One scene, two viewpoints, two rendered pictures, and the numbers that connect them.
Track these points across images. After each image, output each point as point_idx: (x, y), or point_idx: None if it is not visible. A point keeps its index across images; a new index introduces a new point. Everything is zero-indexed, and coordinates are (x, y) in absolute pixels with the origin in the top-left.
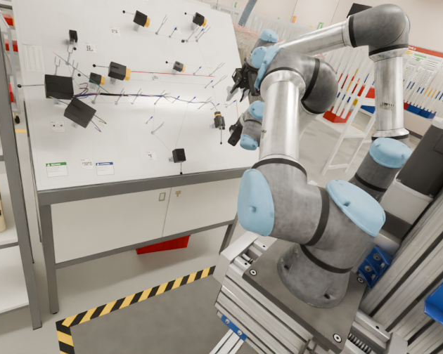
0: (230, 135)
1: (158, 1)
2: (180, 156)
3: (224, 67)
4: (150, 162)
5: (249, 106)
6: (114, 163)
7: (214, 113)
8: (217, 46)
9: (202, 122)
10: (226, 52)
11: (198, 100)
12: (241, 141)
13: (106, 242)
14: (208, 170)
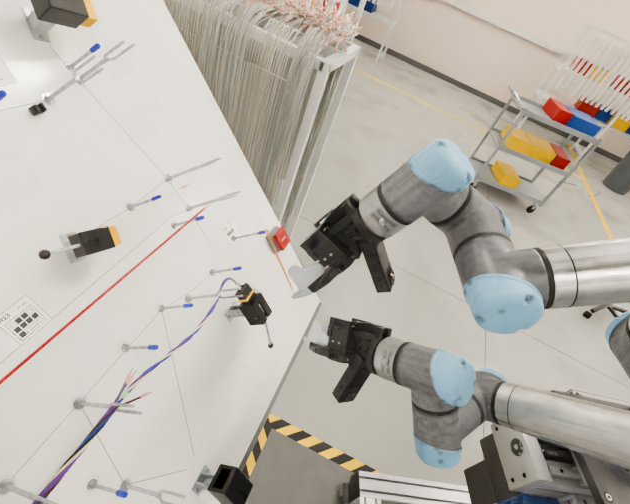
0: (345, 391)
1: None
2: (240, 494)
3: (186, 130)
4: None
5: (435, 382)
6: None
7: (220, 277)
8: (141, 66)
9: (212, 323)
10: (169, 76)
11: (177, 275)
12: (433, 463)
13: None
14: (265, 410)
